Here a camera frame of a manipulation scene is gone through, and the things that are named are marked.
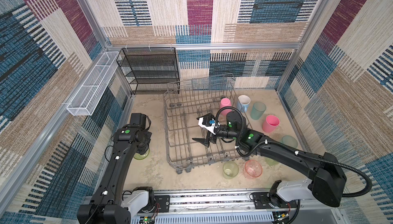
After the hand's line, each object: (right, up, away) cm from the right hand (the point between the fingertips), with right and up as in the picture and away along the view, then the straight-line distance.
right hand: (196, 128), depth 71 cm
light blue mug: (+29, +12, +29) cm, 43 cm away
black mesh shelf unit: (-34, +35, +37) cm, 62 cm away
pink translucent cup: (+30, -23, +12) cm, 40 cm away
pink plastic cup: (+17, +13, +24) cm, 32 cm away
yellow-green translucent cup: (+18, -23, +11) cm, 31 cm away
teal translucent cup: (+38, +8, +25) cm, 46 cm away
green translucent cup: (-28, -15, +6) cm, 32 cm away
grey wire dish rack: (+3, +5, -3) cm, 7 cm away
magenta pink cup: (+43, 0, +19) cm, 47 cm away
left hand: (-24, -5, +7) cm, 26 cm away
